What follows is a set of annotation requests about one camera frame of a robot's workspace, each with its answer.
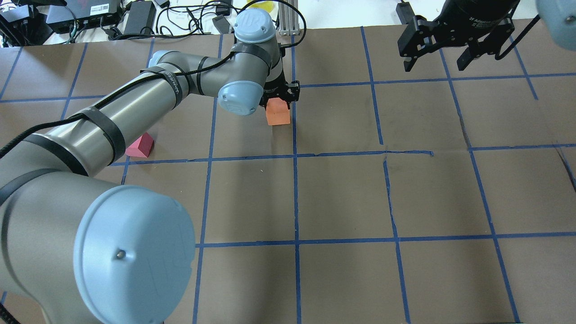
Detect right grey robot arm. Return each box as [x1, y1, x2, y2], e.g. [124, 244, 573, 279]
[396, 0, 576, 72]

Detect black laptop charger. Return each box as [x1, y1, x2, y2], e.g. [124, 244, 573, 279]
[123, 0, 156, 35]

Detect orange foam cube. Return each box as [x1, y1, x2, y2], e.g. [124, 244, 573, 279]
[265, 98, 291, 126]

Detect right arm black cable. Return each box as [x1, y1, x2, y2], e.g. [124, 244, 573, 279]
[495, 13, 540, 61]

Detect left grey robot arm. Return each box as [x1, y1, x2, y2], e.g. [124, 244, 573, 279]
[1, 4, 300, 324]

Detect black tangled cables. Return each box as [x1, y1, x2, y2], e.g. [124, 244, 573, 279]
[101, 0, 234, 39]

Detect black power adapter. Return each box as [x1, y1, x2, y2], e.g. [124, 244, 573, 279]
[396, 0, 415, 25]

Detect yellow tape roll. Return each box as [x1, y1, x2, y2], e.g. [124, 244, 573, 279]
[253, 0, 275, 13]

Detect grey power adapter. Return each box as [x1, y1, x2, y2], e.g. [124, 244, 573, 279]
[212, 15, 234, 34]

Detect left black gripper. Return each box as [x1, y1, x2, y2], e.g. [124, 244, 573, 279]
[261, 57, 301, 108]

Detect aluminium frame post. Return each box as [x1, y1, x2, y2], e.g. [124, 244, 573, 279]
[278, 0, 301, 36]

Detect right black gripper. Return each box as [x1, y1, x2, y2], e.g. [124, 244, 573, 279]
[397, 0, 518, 72]

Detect black network switch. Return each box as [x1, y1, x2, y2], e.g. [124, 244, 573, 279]
[46, 0, 124, 34]

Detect pink foam cube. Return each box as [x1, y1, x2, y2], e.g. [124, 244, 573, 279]
[125, 132, 154, 158]

